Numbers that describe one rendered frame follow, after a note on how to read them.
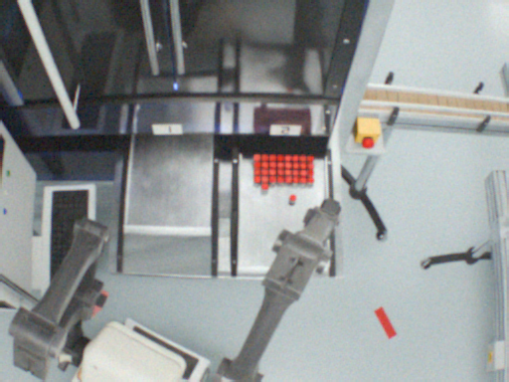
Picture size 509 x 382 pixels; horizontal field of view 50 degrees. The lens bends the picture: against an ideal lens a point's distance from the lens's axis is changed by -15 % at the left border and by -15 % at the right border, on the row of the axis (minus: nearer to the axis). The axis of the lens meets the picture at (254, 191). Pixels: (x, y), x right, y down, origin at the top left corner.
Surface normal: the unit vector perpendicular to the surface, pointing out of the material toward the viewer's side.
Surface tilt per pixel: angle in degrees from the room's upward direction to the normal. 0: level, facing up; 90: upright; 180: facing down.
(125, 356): 42
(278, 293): 53
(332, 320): 0
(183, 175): 0
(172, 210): 0
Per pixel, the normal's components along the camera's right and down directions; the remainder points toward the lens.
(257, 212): 0.03, -0.36
